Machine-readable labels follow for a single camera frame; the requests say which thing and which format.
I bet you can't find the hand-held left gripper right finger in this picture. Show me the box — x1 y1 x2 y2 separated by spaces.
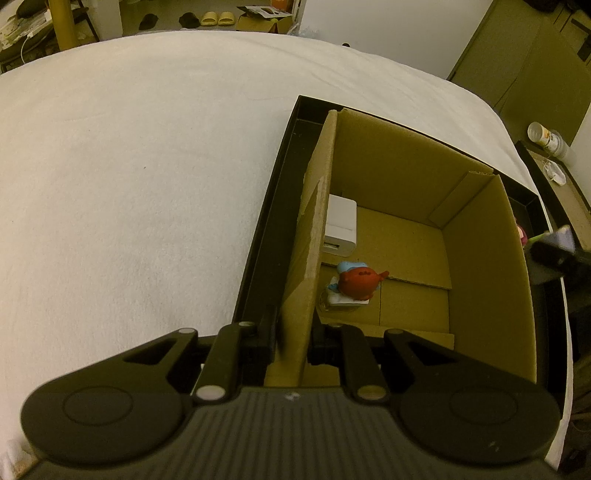
308 322 513 403

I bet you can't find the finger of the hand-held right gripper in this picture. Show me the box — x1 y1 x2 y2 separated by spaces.
529 233 591 287

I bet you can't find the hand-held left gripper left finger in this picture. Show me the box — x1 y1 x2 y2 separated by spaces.
78 307 280 404

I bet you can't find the lavender toy cube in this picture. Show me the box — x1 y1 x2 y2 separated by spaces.
542 224 575 252

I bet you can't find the cardboard box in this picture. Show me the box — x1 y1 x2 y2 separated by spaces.
264 107 539 388

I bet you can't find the red and blue toy figurine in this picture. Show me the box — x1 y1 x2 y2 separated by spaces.
318 259 389 311

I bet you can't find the black tray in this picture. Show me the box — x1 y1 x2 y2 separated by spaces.
231 95 568 416

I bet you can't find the white cube charger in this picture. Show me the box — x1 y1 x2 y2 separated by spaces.
322 194 358 257

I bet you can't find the low brown side table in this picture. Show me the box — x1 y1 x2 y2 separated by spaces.
515 140 591 250

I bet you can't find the white face mask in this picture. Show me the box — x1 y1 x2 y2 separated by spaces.
541 159 570 185

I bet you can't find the olive leaning panel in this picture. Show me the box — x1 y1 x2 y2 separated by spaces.
447 0 591 147

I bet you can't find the white bed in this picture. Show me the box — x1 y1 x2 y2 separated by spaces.
0 30 571 476

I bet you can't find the brown cardboard carton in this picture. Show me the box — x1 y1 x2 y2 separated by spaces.
236 4 294 35

